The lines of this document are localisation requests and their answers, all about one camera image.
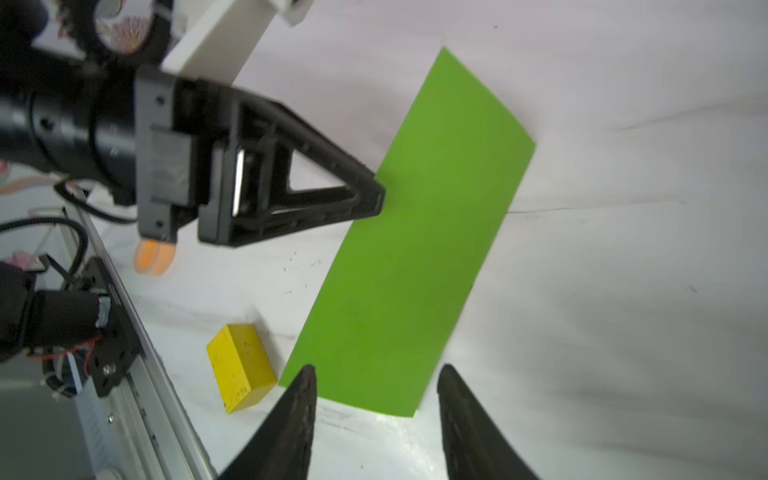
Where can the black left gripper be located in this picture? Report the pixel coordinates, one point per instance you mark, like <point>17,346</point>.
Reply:
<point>204,152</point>

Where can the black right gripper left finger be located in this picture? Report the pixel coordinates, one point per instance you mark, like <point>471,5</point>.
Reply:
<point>281,448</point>

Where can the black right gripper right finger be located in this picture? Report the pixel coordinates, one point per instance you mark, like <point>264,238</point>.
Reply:
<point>474,447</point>

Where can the green square paper sheet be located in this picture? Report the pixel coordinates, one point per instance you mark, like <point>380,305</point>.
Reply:
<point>399,281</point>

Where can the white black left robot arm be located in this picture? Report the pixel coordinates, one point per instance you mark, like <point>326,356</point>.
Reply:
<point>77,118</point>

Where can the yellow sponge block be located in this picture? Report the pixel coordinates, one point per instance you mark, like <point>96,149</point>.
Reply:
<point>241,367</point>

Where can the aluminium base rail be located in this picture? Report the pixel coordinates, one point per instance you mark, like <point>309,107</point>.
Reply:
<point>132,419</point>

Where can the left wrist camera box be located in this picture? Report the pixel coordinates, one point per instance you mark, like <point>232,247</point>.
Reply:
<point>216,38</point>

